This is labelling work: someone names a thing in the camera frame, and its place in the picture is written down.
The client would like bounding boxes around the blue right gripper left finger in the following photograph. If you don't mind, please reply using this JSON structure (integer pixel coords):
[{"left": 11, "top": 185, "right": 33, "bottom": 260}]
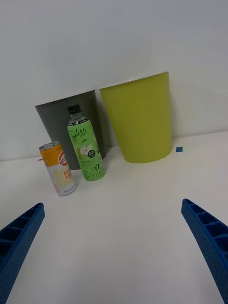
[{"left": 0, "top": 202, "right": 46, "bottom": 304}]

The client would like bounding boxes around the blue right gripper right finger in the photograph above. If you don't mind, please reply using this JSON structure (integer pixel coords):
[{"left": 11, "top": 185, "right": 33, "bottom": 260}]
[{"left": 180, "top": 198, "right": 228, "bottom": 304}]

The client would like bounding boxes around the orange and white drink can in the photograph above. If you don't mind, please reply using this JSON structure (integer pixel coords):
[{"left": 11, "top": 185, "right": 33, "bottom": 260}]
[{"left": 38, "top": 141, "right": 76, "bottom": 197}]

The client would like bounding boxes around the green bottle with black cap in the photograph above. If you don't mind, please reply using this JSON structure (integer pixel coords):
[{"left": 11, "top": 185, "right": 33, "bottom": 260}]
[{"left": 67, "top": 104, "right": 107, "bottom": 182}]

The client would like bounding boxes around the grey plastic waste bin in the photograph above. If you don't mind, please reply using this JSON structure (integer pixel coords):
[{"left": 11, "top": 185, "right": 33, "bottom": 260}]
[{"left": 35, "top": 90, "right": 110, "bottom": 171}]

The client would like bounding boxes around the yellow-green plastic waste bin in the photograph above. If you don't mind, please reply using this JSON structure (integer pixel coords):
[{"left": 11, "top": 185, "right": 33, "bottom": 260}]
[{"left": 99, "top": 70, "right": 173, "bottom": 164}]

